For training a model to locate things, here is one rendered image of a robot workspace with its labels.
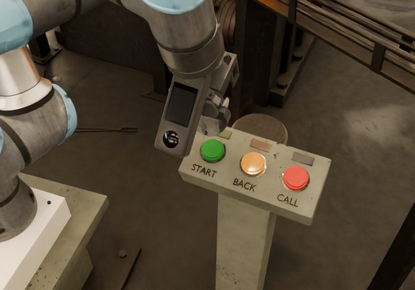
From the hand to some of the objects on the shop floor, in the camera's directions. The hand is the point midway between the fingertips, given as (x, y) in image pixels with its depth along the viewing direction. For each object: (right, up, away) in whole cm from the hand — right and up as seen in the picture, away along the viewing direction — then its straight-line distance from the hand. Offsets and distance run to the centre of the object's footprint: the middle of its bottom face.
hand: (207, 134), depth 73 cm
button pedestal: (+8, -47, +46) cm, 67 cm away
